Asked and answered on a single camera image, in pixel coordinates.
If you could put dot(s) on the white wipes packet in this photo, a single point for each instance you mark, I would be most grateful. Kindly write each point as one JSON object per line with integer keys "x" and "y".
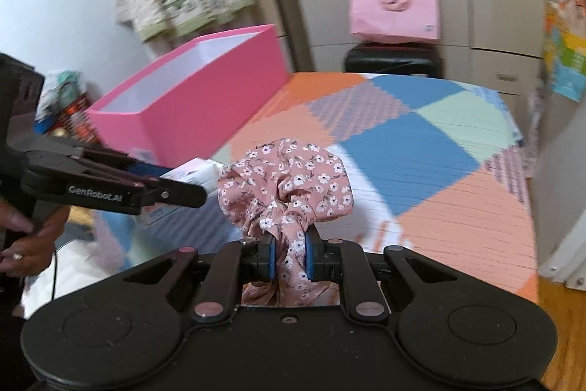
{"x": 197, "y": 175}

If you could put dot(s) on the white plastic bag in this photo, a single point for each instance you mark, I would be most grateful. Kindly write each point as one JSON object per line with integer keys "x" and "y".
{"x": 62, "y": 82}

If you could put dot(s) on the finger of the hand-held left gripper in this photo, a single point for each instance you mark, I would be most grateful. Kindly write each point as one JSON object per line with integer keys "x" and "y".
{"x": 100, "y": 157}
{"x": 114, "y": 194}

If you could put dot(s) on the black suitcase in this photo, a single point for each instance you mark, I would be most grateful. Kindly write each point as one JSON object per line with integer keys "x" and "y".
{"x": 393, "y": 60}

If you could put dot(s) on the woven basket bag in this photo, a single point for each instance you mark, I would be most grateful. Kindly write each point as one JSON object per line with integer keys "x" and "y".
{"x": 75, "y": 111}

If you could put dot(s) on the patchwork tablecloth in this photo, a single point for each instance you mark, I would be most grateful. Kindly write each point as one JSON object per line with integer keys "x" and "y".
{"x": 412, "y": 143}

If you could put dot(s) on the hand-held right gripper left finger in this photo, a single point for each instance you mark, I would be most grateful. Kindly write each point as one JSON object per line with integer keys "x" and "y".
{"x": 271, "y": 257}

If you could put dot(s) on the person's left hand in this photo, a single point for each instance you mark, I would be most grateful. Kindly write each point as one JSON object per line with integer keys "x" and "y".
{"x": 36, "y": 249}

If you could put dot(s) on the colourful paper bag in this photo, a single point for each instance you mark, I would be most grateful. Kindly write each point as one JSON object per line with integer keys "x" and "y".
{"x": 567, "y": 52}

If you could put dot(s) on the pink cardboard box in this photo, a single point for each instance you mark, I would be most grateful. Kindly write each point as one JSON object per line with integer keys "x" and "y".
{"x": 201, "y": 98}

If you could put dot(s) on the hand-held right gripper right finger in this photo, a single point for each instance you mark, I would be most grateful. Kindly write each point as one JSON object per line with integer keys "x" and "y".
{"x": 307, "y": 257}

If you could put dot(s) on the pink floral scrunchie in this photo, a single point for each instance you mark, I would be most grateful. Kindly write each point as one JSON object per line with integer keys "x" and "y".
{"x": 284, "y": 185}

